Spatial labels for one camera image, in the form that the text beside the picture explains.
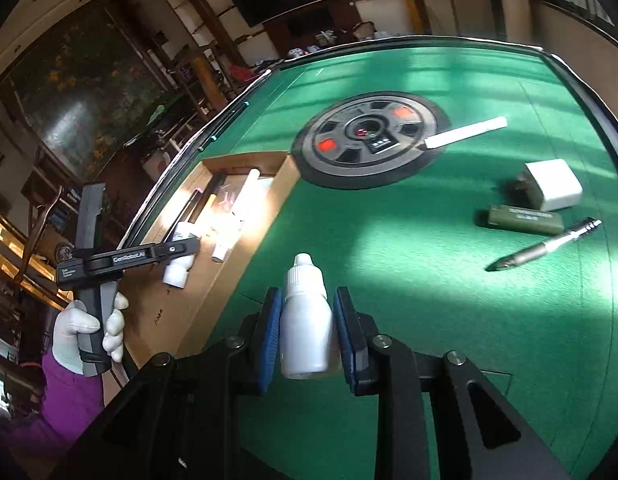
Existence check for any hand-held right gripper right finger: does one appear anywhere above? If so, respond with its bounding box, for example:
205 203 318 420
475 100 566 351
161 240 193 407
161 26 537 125
334 286 572 480

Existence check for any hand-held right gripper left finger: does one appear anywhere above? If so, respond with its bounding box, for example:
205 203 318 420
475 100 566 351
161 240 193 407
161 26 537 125
49 286 285 480

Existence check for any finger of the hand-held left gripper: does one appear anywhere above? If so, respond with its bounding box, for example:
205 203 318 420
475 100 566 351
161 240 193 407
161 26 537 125
156 238 201 265

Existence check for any white pill bottle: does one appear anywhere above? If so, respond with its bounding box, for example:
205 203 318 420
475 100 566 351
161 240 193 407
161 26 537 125
163 222 200 289

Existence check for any small white dropper bottle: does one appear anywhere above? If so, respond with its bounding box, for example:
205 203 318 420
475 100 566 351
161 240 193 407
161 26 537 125
279 253 335 380

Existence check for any black marker with pink end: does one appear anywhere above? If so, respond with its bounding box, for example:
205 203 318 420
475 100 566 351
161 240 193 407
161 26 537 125
166 187 206 243

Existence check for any cardboard box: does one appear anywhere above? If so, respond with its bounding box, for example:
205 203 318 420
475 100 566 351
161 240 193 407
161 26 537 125
120 150 302 361

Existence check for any black marker with red end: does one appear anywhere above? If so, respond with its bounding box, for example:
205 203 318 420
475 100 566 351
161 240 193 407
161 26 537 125
191 172 229 226

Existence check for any clear plastic packet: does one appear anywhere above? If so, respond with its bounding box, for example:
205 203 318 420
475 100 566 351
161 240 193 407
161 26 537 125
214 185 240 216

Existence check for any white tube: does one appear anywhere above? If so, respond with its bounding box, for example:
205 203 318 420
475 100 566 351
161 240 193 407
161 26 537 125
211 167 262 263

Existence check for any black gel pen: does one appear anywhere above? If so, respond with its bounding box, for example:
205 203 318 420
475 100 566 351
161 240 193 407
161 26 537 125
486 217 602 273

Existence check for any olive green lighter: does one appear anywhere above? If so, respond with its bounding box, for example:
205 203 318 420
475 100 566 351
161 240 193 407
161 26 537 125
479 205 565 236

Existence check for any white marker pen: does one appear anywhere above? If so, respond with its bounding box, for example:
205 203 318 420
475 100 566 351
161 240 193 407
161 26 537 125
423 116 508 151

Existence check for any white rectangular charger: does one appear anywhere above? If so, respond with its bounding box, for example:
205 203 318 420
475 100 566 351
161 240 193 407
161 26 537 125
514 158 584 212

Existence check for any purple sleeved left forearm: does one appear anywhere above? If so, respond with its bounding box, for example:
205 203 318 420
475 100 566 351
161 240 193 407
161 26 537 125
9 350 107 461

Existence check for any person's left hand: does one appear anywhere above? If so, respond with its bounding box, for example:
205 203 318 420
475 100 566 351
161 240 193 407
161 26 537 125
53 292 130 376

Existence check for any carved wooden chair with medallion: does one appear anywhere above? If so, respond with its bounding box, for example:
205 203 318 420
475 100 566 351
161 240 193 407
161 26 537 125
14 185 74 286

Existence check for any large flower painting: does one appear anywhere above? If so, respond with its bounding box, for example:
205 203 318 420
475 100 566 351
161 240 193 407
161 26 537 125
0 0 190 186

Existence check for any black pen with teal cap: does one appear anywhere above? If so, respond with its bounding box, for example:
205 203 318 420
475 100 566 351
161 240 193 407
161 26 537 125
209 101 250 143

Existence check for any round table centre disc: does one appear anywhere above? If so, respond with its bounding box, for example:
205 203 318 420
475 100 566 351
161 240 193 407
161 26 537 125
290 91 452 191

